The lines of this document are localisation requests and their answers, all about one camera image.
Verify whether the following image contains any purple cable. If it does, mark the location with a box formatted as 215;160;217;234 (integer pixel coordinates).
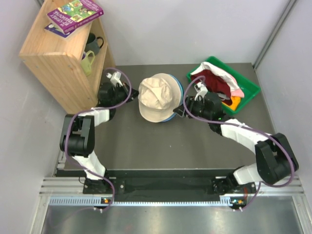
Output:
63;67;133;212
182;75;294;212

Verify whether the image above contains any dark red hat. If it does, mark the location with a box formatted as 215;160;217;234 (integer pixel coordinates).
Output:
191;69;232;105

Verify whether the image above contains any wooden shelf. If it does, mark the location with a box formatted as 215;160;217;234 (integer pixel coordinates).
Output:
19;0;115;114

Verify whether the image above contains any beige bucket hat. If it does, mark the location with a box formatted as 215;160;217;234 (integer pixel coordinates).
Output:
138;73;184;123

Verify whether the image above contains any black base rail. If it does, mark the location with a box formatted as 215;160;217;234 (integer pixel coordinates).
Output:
82;168;259;195

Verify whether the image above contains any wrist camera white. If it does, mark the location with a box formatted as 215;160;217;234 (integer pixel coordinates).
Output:
194;82;208;101
106;72;123;87

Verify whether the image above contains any white hat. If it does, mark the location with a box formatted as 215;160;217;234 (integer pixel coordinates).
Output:
191;61;239;89

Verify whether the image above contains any pink hat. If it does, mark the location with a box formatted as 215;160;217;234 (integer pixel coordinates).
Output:
231;88;245;98

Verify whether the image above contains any green plastic tray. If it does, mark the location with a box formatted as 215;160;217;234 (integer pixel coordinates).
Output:
186;56;261;115

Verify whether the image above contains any yellow hat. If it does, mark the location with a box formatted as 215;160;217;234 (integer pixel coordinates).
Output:
227;96;241;111

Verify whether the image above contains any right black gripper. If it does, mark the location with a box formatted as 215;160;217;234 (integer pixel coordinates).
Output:
174;96;213;120

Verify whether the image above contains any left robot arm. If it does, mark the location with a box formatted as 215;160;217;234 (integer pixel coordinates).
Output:
59;82;139;194

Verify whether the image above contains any purple book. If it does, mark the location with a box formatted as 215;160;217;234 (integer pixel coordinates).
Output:
47;0;104;34
44;23;72;39

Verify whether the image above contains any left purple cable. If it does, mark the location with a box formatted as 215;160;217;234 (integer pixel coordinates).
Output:
63;67;133;212

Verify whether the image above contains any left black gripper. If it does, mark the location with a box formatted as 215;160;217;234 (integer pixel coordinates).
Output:
111;81;142;105

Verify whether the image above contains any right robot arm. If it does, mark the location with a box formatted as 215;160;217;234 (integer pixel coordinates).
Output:
174;93;298;193

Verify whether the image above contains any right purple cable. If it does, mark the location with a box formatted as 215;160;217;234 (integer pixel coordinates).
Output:
182;75;294;212

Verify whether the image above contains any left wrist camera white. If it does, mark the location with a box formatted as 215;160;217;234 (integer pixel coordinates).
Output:
106;72;123;87

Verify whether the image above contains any light green mug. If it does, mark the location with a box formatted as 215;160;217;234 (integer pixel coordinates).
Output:
80;50;95;76

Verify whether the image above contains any dark green mug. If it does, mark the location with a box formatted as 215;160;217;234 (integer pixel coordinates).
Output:
84;33;104;55

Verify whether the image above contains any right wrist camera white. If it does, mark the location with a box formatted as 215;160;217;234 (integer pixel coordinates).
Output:
194;82;208;101

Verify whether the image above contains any lower purple book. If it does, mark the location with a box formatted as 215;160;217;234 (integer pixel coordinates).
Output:
44;23;72;39

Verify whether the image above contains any aluminium frame rail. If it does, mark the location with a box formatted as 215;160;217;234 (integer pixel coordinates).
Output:
40;177;304;209

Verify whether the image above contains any cyan bucket hat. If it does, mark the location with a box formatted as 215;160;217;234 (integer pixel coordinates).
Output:
160;75;184;123

